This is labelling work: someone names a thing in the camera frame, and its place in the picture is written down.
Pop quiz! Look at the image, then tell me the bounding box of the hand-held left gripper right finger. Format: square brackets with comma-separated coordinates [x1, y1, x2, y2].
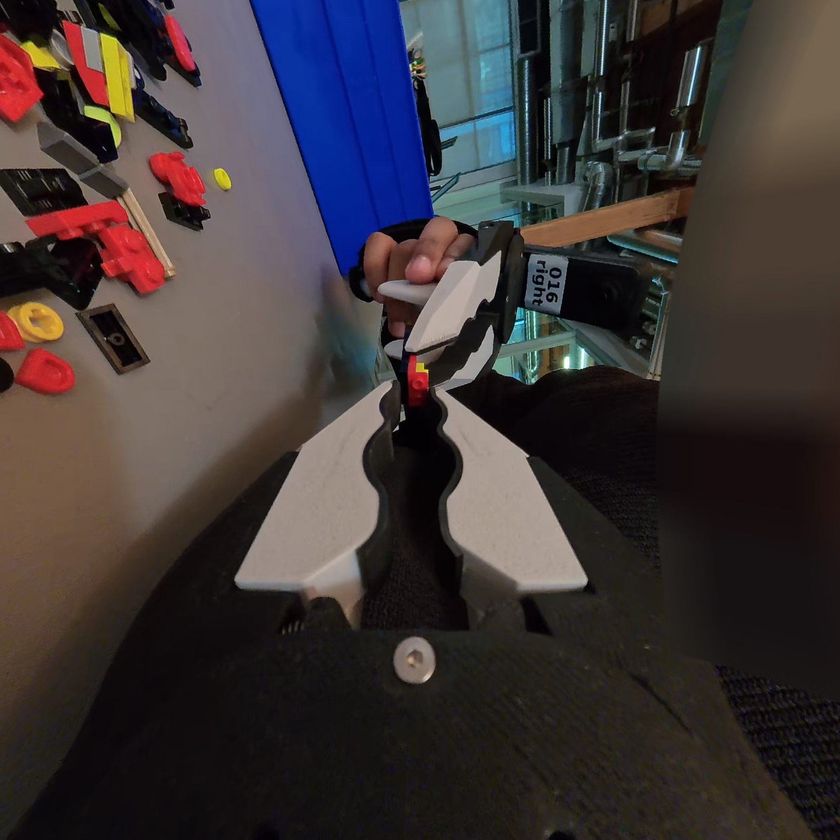
[433, 388, 588, 624]

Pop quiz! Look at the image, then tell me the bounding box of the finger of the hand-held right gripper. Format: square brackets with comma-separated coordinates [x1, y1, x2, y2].
[433, 318, 500, 388]
[403, 252, 505, 363]

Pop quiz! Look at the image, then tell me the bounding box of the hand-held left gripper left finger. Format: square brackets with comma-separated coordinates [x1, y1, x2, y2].
[235, 381, 403, 630]

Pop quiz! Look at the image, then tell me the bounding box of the small red yellow lego assembly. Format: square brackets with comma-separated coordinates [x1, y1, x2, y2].
[402, 351, 433, 408]

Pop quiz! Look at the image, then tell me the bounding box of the pile of loose lego pieces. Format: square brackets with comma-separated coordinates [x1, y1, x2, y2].
[0, 0, 234, 395]

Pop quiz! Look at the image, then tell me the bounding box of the person's right hand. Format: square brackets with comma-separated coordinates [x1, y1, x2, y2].
[363, 217, 476, 296]

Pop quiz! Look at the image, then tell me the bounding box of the person's dark knit clothing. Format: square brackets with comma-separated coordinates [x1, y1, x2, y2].
[361, 364, 840, 840]

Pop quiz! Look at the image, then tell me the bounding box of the blue plastic bin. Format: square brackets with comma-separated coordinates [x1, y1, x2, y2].
[249, 0, 434, 277]

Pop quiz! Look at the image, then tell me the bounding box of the silver metal pipework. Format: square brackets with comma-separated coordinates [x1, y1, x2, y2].
[515, 0, 719, 198]

